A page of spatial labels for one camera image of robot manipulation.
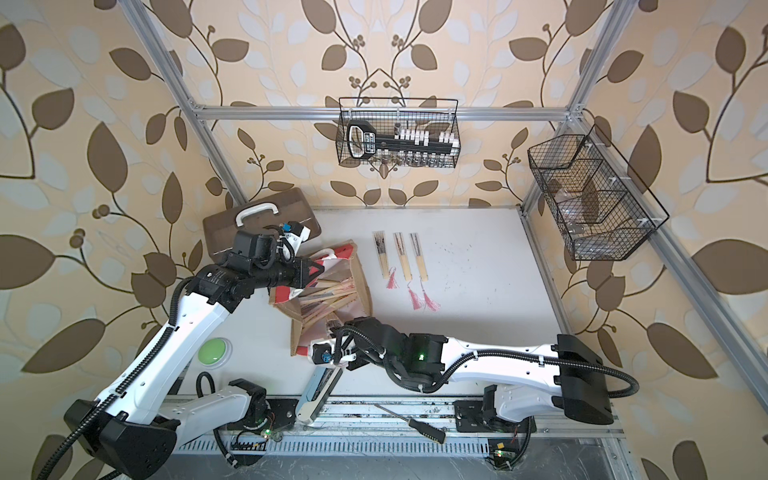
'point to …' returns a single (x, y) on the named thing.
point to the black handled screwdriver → (430, 432)
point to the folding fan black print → (381, 246)
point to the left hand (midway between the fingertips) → (318, 265)
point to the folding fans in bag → (328, 295)
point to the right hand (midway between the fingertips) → (336, 324)
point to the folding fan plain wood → (406, 269)
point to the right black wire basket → (603, 206)
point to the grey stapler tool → (317, 393)
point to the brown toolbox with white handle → (277, 209)
